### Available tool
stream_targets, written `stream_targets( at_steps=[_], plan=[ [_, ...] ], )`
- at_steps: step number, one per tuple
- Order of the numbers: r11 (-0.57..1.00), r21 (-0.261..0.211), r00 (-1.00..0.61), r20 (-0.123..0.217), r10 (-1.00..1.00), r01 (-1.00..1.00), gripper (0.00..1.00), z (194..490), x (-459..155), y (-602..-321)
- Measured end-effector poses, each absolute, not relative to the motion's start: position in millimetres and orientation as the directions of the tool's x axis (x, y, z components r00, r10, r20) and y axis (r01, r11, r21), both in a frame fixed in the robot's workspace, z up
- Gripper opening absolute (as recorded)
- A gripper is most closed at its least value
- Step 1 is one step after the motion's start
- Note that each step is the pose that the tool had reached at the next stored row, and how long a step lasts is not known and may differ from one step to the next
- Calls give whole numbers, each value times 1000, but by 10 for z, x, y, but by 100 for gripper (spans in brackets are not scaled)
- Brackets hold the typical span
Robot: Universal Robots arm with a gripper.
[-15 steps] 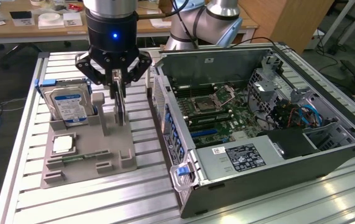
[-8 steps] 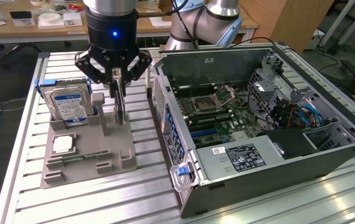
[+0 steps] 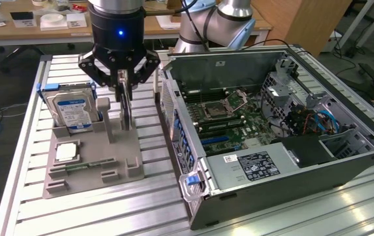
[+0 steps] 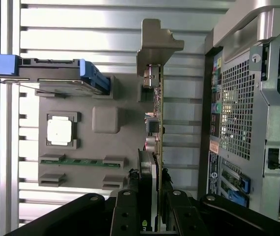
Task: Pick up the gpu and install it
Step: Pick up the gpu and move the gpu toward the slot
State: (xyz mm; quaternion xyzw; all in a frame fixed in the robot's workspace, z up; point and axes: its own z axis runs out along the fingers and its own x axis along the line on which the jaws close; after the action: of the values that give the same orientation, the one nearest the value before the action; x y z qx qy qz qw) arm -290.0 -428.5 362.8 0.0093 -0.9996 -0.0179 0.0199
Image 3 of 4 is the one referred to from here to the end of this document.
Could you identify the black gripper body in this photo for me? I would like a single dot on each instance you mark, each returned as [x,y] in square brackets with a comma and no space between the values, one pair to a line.
[117,37]

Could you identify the graphics card with black fan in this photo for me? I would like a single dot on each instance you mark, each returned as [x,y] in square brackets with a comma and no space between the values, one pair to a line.
[126,115]

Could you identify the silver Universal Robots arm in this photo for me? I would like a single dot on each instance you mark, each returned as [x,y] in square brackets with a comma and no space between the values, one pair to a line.
[232,9]

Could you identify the wooden desk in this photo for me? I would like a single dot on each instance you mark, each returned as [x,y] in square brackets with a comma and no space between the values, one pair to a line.
[151,27]
[9,32]

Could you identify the small white box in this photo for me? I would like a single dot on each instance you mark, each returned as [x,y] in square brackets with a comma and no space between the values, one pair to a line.
[75,20]

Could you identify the white paper stack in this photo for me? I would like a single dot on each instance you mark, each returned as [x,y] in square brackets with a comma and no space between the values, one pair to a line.
[166,22]

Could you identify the red packet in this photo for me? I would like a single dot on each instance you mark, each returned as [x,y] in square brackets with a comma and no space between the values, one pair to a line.
[79,7]

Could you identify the flat white box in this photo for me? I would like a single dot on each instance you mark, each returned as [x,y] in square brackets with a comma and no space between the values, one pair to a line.
[53,26]

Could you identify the hard disk with blue caddy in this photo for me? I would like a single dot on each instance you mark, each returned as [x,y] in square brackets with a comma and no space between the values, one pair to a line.
[72,110]

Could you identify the white round bowl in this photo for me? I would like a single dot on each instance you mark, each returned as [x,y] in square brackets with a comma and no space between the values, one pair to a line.
[52,17]

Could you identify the cardboard box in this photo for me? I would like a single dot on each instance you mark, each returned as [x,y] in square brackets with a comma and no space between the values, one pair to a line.
[174,5]

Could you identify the white box with black top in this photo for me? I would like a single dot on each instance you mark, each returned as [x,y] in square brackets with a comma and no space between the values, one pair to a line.
[24,22]

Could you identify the CPU socket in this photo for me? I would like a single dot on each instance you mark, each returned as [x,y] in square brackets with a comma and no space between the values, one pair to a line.
[214,109]

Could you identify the white tape roll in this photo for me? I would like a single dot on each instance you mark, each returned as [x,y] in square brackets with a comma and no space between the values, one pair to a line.
[37,2]

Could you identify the metal socket cover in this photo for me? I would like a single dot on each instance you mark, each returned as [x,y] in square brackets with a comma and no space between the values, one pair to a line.
[238,98]

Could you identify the installed RAM stick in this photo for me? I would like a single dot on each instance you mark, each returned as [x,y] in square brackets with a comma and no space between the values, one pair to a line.
[219,125]

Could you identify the blue expansion slot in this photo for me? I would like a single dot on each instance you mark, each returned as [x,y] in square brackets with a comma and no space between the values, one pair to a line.
[212,140]

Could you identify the grey parts rack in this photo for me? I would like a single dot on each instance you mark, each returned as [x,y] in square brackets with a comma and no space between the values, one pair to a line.
[91,152]

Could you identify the silver CPU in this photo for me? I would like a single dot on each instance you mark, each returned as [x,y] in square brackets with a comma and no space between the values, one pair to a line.
[67,152]

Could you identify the silver disk bay cage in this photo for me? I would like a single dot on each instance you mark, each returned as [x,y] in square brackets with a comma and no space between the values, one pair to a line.
[278,93]

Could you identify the green RAM stick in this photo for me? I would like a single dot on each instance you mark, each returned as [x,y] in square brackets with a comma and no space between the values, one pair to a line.
[81,166]

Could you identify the wooden cabinet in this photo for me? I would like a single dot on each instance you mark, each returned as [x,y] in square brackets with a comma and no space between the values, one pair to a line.
[305,24]

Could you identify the blue case latch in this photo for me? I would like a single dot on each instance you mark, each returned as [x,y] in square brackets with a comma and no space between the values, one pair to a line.
[192,180]

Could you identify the grey power supply unit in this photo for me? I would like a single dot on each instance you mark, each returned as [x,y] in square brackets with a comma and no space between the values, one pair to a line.
[230,179]

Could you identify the open dark grey PC case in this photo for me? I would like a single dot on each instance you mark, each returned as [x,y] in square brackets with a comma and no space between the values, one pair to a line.
[273,194]

